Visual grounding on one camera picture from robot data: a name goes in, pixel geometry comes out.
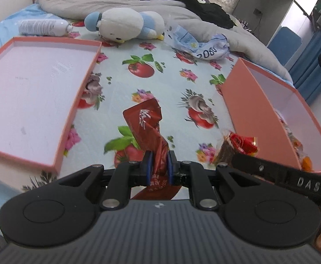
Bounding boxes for pink cardboard box lid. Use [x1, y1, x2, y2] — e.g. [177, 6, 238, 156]
[0, 37, 102, 174]

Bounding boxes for white blue plush penguin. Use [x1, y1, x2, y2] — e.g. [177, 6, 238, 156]
[84, 7, 166, 44]

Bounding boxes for grey duvet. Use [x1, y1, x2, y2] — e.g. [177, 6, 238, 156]
[36, 0, 293, 81]

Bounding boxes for blue curtain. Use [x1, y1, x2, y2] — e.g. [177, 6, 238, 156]
[288, 31, 321, 105]

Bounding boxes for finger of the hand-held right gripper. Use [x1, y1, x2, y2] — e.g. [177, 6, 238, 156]
[231, 153, 281, 184]

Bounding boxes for pink cardboard box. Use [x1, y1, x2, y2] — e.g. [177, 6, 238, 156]
[220, 58, 321, 174]

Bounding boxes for white lotion bottle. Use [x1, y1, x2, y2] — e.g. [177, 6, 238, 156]
[19, 19, 73, 37]

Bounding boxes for shiny red snack wrapper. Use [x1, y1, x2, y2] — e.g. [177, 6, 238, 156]
[212, 132, 259, 166]

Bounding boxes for dark red foil snack packet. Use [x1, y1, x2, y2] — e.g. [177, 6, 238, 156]
[122, 99, 181, 201]

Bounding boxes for blue star bed sheet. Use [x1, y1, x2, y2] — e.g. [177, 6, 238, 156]
[0, 4, 44, 226]

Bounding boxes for pile of assorted snack packets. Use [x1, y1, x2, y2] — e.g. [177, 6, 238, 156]
[276, 109, 314, 172]

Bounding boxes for blue chair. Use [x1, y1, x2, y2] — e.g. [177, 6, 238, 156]
[267, 27, 302, 66]

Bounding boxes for black clothing pile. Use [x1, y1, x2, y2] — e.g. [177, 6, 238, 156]
[122, 0, 234, 29]

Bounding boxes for small cosmetic bottles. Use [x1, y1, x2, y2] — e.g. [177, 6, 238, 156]
[238, 19, 253, 32]

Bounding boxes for crumpled blue white plastic bag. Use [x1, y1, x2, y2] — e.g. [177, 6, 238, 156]
[164, 25, 230, 60]

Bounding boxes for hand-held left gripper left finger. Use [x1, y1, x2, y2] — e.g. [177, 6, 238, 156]
[57, 151, 154, 211]

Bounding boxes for fruit print bed sheet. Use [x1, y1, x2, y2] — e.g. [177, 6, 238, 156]
[0, 19, 249, 196]

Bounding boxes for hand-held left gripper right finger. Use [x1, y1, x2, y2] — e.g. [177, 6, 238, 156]
[167, 151, 263, 211]

